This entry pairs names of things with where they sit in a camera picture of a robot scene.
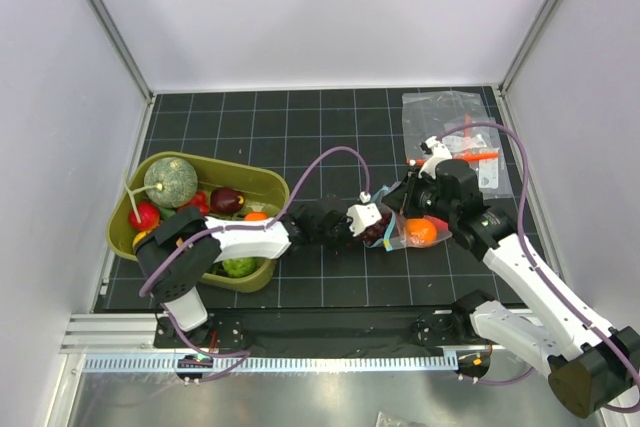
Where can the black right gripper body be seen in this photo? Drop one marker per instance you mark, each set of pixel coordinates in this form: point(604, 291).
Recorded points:
point(421, 197)

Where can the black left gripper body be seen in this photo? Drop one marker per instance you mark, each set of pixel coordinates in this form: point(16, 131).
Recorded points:
point(339, 236)

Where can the purple toy grape bunch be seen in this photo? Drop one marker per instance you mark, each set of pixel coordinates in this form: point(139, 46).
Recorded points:
point(377, 231)

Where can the orange toy tangerine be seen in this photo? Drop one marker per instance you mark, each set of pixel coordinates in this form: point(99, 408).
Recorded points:
point(420, 232)
point(256, 216)

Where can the clear zip top bag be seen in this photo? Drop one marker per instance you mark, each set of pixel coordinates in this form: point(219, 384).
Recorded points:
point(394, 238)

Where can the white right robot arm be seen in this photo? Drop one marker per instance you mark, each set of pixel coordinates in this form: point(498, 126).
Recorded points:
point(586, 360)

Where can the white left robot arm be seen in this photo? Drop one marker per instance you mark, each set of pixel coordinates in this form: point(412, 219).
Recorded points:
point(175, 255)

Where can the clear bag with orange tool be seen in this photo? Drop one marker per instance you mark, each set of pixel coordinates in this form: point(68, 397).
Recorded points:
point(429, 114)

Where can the black grid mat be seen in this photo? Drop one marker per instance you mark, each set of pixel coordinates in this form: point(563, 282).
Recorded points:
point(300, 135)

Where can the light green toy cabbage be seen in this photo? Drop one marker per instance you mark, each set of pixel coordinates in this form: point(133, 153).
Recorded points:
point(239, 267)

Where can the dark purple toy plum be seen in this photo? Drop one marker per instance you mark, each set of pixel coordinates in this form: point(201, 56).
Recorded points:
point(226, 201)

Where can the red toy strawberry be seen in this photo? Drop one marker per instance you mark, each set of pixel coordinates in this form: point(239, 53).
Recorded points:
point(199, 200)

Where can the green toy melon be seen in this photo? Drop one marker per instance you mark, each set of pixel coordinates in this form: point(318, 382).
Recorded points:
point(170, 182)

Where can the red toy radish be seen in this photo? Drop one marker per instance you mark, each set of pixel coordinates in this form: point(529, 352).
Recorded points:
point(144, 216)

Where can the yellow toy fruit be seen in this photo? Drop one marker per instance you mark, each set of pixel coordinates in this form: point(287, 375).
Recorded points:
point(139, 237)

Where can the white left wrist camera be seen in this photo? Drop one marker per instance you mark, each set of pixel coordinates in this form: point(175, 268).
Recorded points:
point(363, 215)

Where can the perforated metal rail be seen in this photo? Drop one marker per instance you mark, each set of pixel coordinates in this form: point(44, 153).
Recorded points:
point(183, 363)

